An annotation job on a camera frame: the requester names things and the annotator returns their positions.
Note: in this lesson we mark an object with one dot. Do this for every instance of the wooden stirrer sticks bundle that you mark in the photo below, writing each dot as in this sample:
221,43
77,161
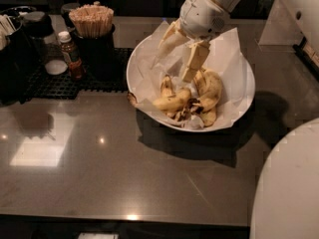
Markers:
92,21

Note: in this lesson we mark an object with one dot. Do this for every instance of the black cup holder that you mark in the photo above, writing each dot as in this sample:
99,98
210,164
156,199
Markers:
99,55

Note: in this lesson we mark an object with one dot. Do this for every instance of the black rubber grid mat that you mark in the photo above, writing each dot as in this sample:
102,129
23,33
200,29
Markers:
60,87

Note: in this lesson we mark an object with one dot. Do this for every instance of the black container left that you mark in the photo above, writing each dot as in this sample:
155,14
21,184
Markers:
18,57

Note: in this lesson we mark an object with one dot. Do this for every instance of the white bowl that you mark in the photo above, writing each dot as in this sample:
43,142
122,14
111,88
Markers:
143,60

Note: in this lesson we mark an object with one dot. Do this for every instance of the dark lidded jar behind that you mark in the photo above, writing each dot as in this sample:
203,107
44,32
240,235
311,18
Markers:
65,11

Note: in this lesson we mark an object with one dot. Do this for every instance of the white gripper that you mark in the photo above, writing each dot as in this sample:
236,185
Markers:
201,16

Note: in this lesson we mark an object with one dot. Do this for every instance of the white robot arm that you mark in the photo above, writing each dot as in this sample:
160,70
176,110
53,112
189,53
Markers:
286,204

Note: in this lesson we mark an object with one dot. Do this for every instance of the small brown sauce bottle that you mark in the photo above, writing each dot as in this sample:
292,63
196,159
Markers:
71,55

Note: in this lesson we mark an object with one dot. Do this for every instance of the banana bunch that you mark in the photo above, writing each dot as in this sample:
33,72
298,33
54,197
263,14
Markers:
209,88
171,103

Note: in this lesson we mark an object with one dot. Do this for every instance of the white paper liner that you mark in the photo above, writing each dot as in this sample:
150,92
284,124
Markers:
229,60

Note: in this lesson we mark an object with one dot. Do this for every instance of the glass sugar shaker black lid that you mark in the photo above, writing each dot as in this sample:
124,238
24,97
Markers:
38,26

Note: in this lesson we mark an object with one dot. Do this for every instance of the clear acrylic sign stand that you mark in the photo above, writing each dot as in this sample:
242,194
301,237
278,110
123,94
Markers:
280,28

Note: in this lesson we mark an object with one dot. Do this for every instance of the black tray right edge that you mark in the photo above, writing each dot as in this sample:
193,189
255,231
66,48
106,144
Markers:
308,57

